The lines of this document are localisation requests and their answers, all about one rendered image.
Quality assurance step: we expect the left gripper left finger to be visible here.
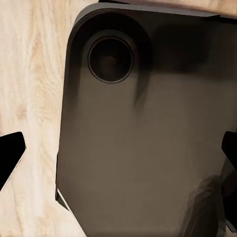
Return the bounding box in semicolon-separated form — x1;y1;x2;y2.
0;131;26;191

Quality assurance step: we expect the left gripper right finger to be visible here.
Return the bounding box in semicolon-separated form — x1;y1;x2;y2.
221;131;237;171

